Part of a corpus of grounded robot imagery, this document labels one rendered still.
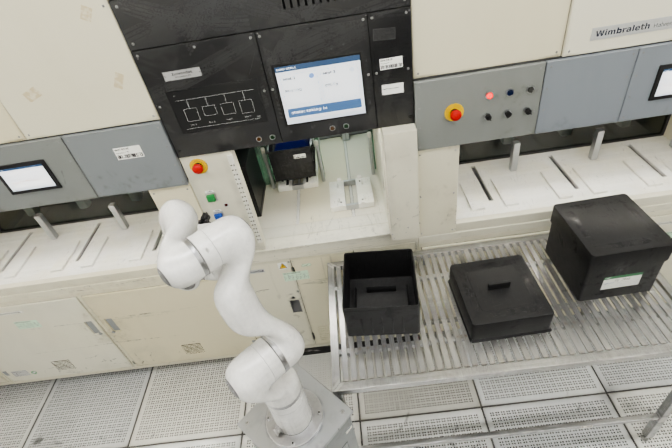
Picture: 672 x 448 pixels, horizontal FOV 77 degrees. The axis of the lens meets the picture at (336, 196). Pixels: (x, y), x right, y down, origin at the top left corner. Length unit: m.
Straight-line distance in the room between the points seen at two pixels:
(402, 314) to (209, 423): 1.36
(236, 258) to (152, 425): 1.78
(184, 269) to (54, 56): 0.90
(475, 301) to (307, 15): 1.13
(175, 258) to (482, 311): 1.08
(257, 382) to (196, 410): 1.44
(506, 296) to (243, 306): 0.98
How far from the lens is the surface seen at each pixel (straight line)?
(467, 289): 1.68
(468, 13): 1.47
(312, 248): 1.90
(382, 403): 2.39
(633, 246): 1.76
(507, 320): 1.62
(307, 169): 2.13
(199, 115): 1.55
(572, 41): 1.64
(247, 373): 1.20
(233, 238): 1.00
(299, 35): 1.40
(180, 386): 2.75
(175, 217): 1.07
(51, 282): 2.38
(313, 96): 1.47
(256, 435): 1.59
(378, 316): 1.58
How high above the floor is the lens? 2.17
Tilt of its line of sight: 38 degrees down
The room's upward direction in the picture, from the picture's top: 10 degrees counter-clockwise
